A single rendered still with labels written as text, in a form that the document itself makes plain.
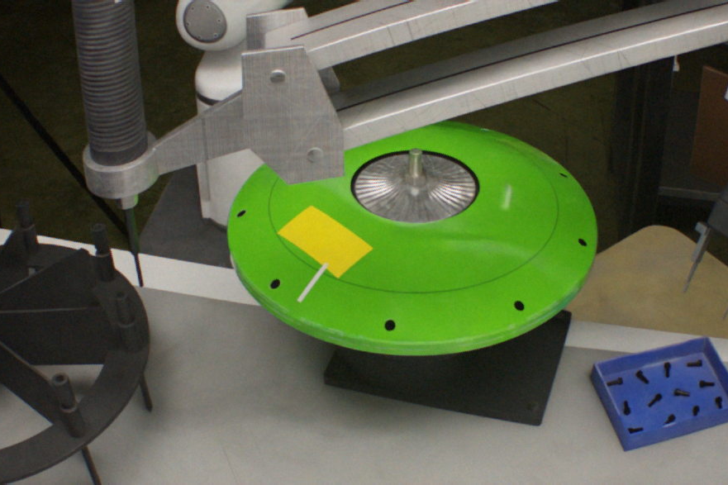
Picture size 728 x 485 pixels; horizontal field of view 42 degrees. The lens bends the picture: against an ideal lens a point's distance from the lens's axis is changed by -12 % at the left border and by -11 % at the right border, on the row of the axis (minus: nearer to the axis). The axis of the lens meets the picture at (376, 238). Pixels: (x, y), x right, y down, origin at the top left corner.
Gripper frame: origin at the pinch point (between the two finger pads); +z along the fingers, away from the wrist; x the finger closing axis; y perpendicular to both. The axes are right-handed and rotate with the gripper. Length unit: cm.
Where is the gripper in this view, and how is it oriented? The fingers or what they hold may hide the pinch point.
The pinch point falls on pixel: (704, 305)
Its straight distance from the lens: 92.3
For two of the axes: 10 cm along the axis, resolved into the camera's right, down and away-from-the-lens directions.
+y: 6.9, 0.2, 7.2
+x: -6.3, -4.6, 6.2
